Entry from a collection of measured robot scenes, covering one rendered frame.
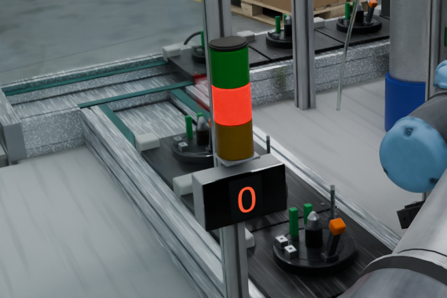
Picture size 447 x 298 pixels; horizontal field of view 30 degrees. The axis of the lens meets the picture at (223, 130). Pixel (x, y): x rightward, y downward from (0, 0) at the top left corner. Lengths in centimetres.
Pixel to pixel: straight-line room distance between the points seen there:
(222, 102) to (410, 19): 102
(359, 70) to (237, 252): 135
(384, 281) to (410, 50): 152
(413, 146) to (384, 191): 103
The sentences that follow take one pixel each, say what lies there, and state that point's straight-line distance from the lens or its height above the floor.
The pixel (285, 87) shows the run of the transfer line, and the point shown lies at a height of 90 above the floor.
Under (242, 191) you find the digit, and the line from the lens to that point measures 111.
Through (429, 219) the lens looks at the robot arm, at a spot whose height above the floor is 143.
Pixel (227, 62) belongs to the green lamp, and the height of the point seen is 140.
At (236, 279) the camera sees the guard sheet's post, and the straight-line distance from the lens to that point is 123.
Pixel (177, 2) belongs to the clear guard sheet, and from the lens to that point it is 105.
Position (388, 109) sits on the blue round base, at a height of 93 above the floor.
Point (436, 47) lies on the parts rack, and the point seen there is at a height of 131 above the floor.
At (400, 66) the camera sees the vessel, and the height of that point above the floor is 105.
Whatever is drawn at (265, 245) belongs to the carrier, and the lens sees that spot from 146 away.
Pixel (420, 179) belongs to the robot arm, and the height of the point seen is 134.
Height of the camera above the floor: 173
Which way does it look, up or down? 23 degrees down
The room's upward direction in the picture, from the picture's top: 4 degrees counter-clockwise
